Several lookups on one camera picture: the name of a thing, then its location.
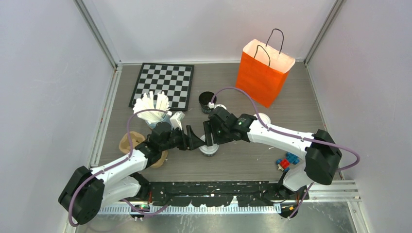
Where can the white cup lid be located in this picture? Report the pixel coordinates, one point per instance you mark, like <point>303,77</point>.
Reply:
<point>263,118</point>

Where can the red blue toy blocks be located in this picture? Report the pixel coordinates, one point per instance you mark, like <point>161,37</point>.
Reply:
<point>290,159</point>

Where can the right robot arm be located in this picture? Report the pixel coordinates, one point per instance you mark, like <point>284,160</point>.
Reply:
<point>317,152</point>

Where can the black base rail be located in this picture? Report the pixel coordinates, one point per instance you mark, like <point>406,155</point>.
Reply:
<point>218,194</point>

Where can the orange paper bag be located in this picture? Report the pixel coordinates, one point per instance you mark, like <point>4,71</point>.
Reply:
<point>263,70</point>

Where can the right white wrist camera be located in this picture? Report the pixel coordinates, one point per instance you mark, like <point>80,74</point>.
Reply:
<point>213,106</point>

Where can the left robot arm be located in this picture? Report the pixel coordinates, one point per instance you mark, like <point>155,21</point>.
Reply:
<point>88,190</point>

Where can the black paper cup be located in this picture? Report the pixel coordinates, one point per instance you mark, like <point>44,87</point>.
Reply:
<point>209,153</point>
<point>204,99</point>

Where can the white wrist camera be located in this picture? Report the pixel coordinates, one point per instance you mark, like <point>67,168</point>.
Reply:
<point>176,120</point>
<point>213,106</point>

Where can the black white chessboard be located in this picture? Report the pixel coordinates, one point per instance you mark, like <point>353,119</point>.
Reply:
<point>175,80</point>

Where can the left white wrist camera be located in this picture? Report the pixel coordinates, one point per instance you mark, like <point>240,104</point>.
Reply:
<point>176,120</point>

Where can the white sip lid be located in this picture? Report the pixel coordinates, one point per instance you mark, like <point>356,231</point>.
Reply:
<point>214,147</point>

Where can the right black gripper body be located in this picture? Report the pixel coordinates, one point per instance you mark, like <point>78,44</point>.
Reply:
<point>220,135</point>

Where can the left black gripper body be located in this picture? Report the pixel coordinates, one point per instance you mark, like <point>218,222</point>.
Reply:
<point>177,139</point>

